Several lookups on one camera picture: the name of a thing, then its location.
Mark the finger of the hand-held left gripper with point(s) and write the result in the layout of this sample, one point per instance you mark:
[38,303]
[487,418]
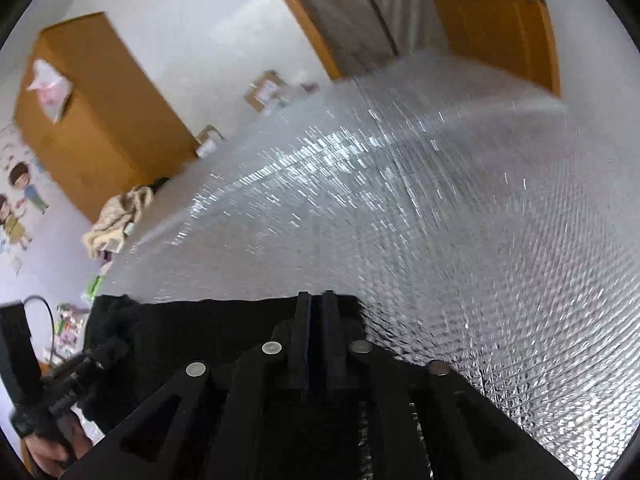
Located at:
[107,352]

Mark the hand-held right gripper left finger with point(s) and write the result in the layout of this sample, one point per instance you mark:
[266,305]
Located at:
[301,340]

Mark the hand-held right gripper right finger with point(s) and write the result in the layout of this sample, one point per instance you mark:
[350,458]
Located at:
[327,340]

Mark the black garment with white print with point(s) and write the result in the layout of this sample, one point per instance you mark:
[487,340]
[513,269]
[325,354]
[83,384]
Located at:
[200,325]

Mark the person's left hand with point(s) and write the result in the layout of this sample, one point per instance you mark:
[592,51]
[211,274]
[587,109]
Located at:
[47,455]

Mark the pile of green packets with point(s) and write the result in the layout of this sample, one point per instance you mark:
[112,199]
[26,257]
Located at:
[70,325]

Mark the beige crumpled blanket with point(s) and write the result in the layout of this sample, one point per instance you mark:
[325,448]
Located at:
[115,215]

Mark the black bag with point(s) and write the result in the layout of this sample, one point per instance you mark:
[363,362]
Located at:
[161,185]

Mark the silver foil mat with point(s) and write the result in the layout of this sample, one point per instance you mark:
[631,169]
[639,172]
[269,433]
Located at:
[450,210]

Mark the white cardboard box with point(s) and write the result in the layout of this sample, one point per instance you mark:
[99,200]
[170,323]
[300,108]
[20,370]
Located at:
[210,142]

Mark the wooden wardrobe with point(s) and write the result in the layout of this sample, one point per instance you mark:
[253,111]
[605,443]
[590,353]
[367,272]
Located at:
[100,125]

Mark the heap of mixed packets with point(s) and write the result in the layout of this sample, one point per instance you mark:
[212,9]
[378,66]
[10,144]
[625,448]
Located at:
[305,87]

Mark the brown cardboard box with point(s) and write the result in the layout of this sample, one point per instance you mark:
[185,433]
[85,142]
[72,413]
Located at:
[265,90]

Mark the pink plastic bag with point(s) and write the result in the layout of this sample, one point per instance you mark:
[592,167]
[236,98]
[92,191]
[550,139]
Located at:
[52,90]

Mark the plastic door curtain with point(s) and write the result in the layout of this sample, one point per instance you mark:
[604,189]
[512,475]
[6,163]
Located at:
[350,10]

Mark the wooden door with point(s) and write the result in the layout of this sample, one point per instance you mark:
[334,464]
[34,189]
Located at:
[490,10]

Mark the cartoon children wall sticker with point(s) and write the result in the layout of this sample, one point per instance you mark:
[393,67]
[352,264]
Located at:
[20,180]

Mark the wooden door frame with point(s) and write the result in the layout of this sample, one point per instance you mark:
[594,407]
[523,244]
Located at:
[310,35]

